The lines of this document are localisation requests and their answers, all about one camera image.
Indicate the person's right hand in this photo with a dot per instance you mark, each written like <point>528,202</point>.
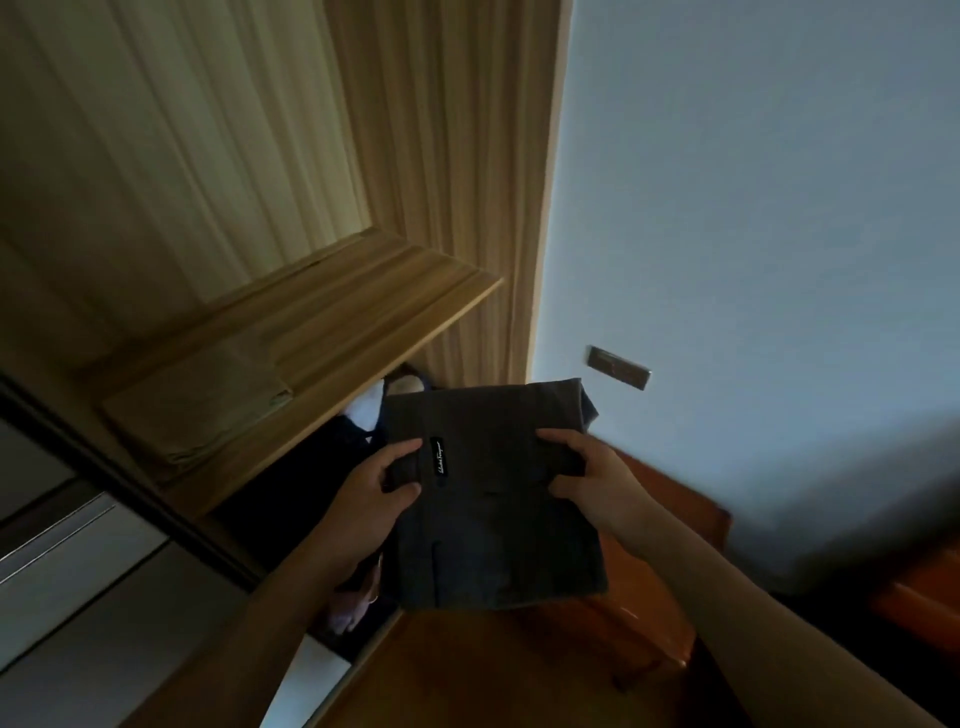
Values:
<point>607,495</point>

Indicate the person's left hand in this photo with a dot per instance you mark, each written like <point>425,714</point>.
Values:
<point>364,510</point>

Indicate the dark grey trousers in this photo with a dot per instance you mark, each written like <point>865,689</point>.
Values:
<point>495,540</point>

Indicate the beige shirt clothes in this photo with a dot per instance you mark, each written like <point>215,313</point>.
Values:
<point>195,405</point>

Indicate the wooden wardrobe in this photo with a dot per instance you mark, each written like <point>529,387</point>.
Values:
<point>375,300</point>

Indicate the white grey sliding wardrobe door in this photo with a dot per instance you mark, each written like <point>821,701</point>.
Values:
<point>75,585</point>

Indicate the person's right forearm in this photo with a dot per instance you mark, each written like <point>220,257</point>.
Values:
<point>772,645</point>

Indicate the person's left forearm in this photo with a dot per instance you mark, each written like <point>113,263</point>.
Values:
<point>247,652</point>

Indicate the black folded cloth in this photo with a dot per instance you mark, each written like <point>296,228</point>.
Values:
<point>300,495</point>

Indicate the wooden nightstand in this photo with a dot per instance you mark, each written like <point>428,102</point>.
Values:
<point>652,592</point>

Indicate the wooden headboard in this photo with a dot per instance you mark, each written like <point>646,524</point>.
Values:
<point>922,592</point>

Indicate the grey wall switch plate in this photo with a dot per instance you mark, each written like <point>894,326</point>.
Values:
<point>619,368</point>

